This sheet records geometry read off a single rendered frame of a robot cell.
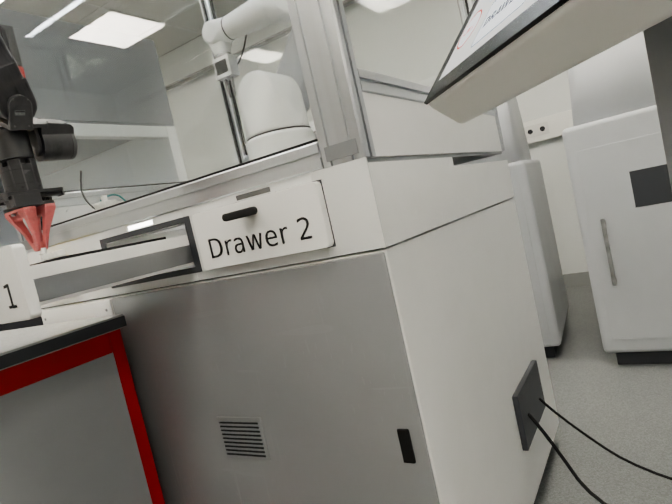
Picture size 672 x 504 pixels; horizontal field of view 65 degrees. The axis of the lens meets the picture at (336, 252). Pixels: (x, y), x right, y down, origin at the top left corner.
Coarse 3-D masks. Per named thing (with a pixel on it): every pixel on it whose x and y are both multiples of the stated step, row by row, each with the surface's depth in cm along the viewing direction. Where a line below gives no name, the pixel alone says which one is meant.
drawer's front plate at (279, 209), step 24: (288, 192) 87; (312, 192) 85; (192, 216) 100; (216, 216) 96; (264, 216) 91; (288, 216) 88; (312, 216) 86; (264, 240) 92; (288, 240) 89; (312, 240) 87; (216, 264) 99
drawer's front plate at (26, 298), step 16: (0, 256) 76; (16, 256) 74; (0, 272) 77; (16, 272) 75; (0, 288) 78; (16, 288) 75; (32, 288) 75; (0, 304) 78; (16, 304) 76; (32, 304) 75; (0, 320) 79; (16, 320) 77
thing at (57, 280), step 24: (168, 240) 100; (48, 264) 80; (72, 264) 83; (96, 264) 87; (120, 264) 90; (144, 264) 94; (168, 264) 99; (192, 264) 104; (48, 288) 79; (72, 288) 82; (96, 288) 86
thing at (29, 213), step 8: (24, 208) 85; (32, 208) 86; (8, 216) 88; (16, 216) 88; (24, 216) 86; (32, 216) 86; (16, 224) 88; (24, 224) 89; (32, 224) 87; (24, 232) 89; (32, 232) 87; (32, 240) 89; (40, 248) 89
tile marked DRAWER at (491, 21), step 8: (496, 0) 46; (504, 0) 44; (512, 0) 41; (520, 0) 39; (496, 8) 45; (504, 8) 42; (512, 8) 40; (488, 16) 46; (496, 16) 43; (504, 16) 41; (488, 24) 45; (496, 24) 42; (480, 32) 46; (488, 32) 43
